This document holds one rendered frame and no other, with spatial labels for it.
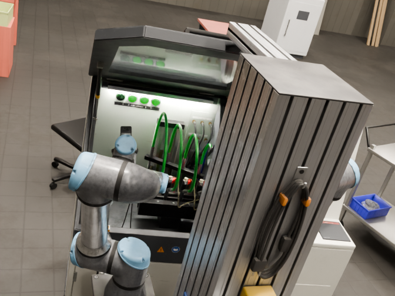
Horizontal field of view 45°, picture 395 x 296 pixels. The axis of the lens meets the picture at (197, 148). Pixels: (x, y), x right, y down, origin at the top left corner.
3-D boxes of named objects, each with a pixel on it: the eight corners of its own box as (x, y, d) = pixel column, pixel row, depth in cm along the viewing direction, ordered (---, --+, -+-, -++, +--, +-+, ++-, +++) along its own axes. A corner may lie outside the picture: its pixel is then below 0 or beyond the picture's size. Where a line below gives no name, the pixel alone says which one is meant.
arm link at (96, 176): (109, 281, 167) (119, 184, 128) (67, 271, 167) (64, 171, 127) (119, 252, 175) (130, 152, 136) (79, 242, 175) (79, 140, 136)
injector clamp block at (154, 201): (135, 225, 243) (140, 201, 236) (134, 214, 252) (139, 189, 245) (200, 231, 251) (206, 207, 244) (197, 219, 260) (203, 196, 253)
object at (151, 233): (79, 257, 221) (83, 230, 213) (80, 251, 224) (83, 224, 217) (208, 265, 236) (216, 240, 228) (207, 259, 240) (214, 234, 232)
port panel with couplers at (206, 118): (180, 163, 264) (193, 113, 249) (179, 160, 267) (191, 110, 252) (203, 165, 267) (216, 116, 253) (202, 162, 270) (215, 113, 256)
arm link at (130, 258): (142, 291, 164) (149, 262, 158) (104, 282, 164) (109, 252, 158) (149, 268, 175) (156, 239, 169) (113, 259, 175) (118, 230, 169)
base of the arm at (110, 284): (149, 310, 171) (154, 290, 166) (106, 313, 165) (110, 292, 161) (141, 279, 183) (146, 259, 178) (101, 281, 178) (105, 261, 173)
